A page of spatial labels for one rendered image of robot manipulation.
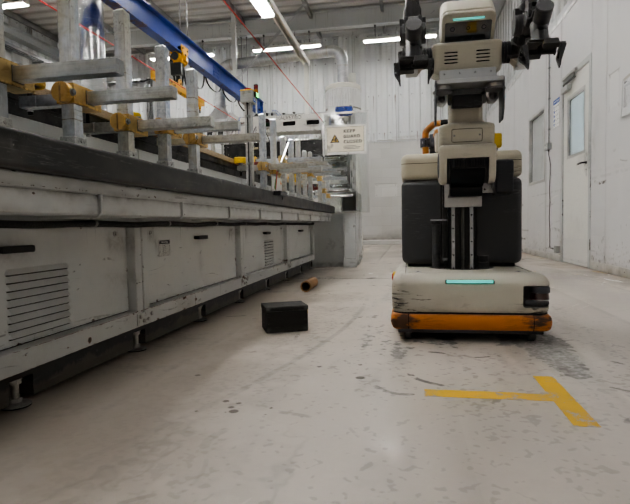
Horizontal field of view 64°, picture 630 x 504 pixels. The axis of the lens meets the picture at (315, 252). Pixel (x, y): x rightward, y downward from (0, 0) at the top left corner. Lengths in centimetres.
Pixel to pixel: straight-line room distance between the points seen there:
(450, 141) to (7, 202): 161
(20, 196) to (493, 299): 165
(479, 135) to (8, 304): 176
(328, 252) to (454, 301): 391
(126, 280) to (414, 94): 1081
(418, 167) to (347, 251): 342
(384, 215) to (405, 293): 997
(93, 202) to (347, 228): 446
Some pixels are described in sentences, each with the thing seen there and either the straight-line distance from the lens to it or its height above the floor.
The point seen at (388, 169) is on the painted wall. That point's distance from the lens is 1211.
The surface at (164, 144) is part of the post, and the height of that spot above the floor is 78.
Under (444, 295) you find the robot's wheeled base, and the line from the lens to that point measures 211.
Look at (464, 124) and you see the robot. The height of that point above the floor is 89.
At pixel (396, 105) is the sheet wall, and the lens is 1234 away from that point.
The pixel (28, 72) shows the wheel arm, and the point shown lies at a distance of 126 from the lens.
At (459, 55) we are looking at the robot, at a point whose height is 116.
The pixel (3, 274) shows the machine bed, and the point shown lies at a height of 37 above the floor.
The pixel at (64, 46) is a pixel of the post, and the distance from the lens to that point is 150.
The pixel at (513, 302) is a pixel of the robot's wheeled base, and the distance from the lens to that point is 215.
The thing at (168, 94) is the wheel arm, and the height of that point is 82.
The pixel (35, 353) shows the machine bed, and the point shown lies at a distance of 165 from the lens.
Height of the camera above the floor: 49
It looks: 3 degrees down
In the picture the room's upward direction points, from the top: 1 degrees counter-clockwise
